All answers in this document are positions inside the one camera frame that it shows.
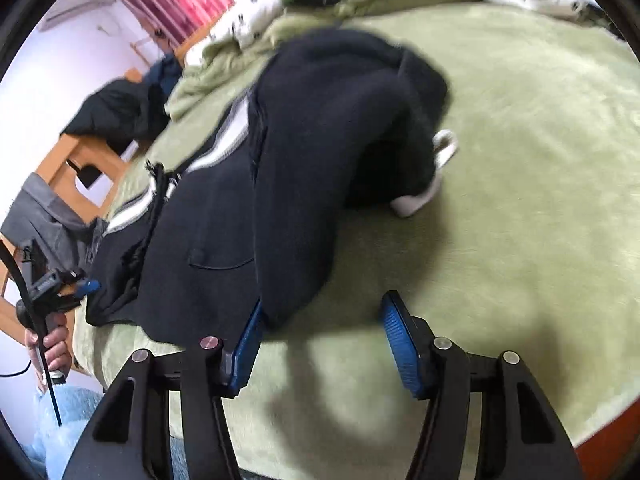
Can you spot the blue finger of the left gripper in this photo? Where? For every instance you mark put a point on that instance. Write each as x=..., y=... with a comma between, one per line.
x=87, y=288

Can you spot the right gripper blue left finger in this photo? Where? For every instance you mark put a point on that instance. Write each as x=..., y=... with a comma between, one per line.
x=239, y=355

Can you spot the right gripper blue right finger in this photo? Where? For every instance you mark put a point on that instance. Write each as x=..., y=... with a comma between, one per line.
x=410, y=340

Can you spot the black pants with white stripe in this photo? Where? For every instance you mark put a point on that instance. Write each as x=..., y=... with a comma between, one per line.
x=338, y=118

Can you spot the person's left hand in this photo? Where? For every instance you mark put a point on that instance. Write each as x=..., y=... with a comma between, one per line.
x=57, y=355

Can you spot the grey jeans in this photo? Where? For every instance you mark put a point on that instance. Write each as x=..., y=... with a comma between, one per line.
x=37, y=213

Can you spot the green plush bed sheet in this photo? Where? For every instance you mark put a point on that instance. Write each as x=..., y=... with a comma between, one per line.
x=532, y=245

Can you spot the black jacket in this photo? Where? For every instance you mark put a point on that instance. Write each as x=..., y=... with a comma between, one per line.
x=120, y=113

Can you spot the navy blue garment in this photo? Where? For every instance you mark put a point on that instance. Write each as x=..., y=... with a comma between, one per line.
x=165, y=74

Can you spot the wooden coat rack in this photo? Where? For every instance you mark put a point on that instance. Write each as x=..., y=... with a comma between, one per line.
x=150, y=48

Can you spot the green plush blanket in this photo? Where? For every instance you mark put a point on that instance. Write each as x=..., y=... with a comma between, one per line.
x=208, y=66

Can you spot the white air conditioner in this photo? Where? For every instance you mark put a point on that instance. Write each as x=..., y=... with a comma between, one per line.
x=58, y=14

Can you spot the wooden bed frame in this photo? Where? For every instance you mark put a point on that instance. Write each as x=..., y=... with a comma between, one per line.
x=610, y=453

